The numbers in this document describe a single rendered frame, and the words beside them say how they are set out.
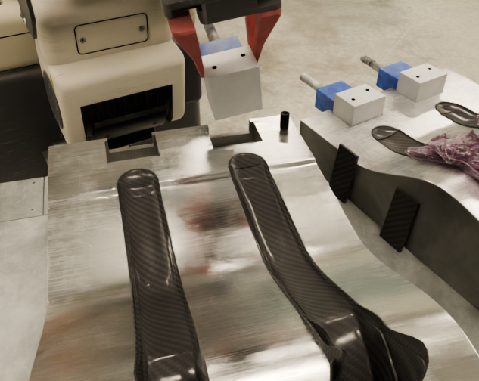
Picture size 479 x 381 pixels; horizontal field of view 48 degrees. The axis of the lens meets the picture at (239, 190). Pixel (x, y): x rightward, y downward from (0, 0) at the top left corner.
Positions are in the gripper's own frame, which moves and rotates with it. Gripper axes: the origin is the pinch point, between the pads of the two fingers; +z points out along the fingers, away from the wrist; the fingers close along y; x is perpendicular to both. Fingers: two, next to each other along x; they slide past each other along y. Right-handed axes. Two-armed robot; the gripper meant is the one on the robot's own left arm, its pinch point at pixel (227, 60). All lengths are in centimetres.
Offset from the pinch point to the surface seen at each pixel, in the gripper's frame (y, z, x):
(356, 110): 14.7, 12.0, 1.0
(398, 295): 5.2, 1.6, -27.4
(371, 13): 121, 148, 208
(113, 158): -13.6, 8.7, -0.4
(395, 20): 130, 148, 197
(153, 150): -9.3, 9.1, -0.3
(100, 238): -15.1, 4.7, -13.6
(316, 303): -0.1, 2.6, -25.8
